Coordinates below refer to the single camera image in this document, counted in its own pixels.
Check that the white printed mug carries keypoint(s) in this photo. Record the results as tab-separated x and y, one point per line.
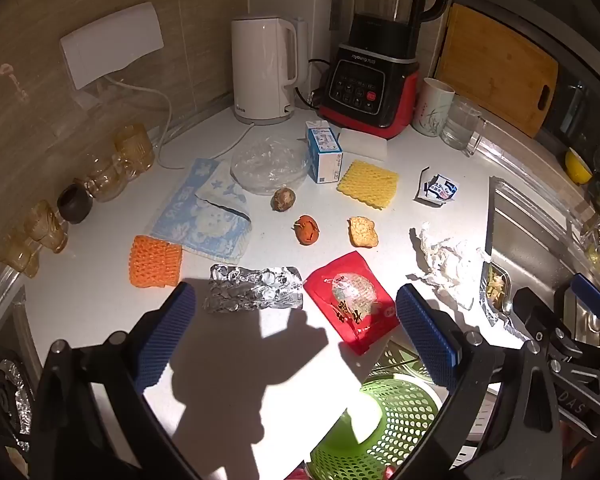
432	107

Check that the dark brown small cup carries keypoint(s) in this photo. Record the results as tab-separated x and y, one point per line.
75	205

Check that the pale green mesh tray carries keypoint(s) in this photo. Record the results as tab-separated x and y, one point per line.
400	360

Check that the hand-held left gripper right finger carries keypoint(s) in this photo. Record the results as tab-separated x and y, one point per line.
425	335

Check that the blue and white carton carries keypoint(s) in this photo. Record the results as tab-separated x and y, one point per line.
324	155

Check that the red snack packet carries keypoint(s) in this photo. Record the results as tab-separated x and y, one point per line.
350	295

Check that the blue patterned towel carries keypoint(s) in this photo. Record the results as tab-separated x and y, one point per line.
200	215

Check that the crumpled aluminium foil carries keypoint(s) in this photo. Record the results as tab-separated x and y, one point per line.
255	287

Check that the white electric kettle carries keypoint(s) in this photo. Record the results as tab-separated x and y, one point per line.
262	70

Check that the white wall socket cover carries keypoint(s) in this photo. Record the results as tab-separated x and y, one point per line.
112	45

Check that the amber glass cup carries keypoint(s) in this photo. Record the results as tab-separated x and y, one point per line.
105	180
47	227
135	152
20	255

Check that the green plastic basket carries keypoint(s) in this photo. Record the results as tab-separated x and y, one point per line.
405	425

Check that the orange foam net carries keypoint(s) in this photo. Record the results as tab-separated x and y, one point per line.
152	261

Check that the torn blue and white wrapper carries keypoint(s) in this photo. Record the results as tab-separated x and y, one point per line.
437	187

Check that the foil tray with scraps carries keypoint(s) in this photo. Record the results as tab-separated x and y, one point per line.
495	292

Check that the yellow bowl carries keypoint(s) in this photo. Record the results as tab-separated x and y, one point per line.
577	166

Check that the foil-lined stove burner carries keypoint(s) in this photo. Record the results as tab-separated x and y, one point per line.
15	405

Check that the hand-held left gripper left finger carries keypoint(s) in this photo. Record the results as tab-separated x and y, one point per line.
165	340

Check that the bread piece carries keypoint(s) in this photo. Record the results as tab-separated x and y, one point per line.
362	231

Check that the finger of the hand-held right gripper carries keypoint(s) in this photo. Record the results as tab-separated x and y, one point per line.
590	295
537	317

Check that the white sponge block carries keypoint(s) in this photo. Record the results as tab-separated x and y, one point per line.
362	142

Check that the black and red blender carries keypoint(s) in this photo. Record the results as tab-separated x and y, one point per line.
375	80

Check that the yellow foam net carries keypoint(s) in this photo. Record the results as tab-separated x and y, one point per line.
367	185

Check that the crumpled white tissue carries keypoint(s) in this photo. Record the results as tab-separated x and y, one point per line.
447	260

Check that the clear glass mug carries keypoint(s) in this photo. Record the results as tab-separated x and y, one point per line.
461	122

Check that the steel sink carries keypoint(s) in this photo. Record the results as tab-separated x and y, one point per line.
530	230

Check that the wooden cutting board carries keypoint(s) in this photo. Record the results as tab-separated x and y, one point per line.
495	70

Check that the clear plastic bag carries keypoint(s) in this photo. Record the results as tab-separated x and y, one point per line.
267	165

